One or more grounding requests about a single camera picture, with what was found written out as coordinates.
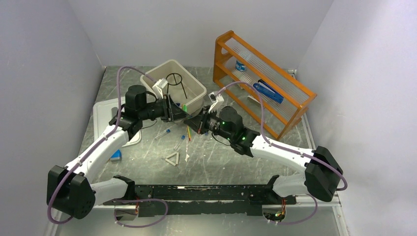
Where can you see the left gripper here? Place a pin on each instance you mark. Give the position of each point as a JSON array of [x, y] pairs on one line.
[[177, 112]]

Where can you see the black wire tripod stand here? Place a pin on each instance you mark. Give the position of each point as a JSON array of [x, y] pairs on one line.
[[174, 76]]

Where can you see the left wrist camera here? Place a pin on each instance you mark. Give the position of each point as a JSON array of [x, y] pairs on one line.
[[158, 88]]

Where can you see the green plastic spoon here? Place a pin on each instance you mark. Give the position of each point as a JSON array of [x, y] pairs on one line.
[[184, 107]]

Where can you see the white bin lid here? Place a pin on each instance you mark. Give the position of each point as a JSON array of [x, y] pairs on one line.
[[103, 112]]

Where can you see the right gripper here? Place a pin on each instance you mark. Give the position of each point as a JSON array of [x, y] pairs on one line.
[[198, 124]]

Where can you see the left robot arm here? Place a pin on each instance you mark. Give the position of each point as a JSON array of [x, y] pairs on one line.
[[69, 188]]

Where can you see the beige plastic bin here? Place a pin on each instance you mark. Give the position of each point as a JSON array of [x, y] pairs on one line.
[[194, 89]]

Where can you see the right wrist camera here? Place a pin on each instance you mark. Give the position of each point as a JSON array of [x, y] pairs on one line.
[[217, 101]]

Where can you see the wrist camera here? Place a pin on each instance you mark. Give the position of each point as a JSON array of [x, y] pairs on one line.
[[158, 88], [217, 101]]

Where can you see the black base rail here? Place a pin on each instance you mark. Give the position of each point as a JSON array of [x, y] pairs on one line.
[[208, 199]]

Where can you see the blue white container on shelf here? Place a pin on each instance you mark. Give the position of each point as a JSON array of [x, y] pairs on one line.
[[239, 66]]

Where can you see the blue stapler on shelf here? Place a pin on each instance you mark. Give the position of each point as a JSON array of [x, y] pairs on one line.
[[264, 88]]

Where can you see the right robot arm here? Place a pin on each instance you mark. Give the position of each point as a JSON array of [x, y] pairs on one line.
[[317, 172]]

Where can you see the orange wooden shelf rack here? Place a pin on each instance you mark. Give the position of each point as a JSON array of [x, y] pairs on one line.
[[285, 98]]

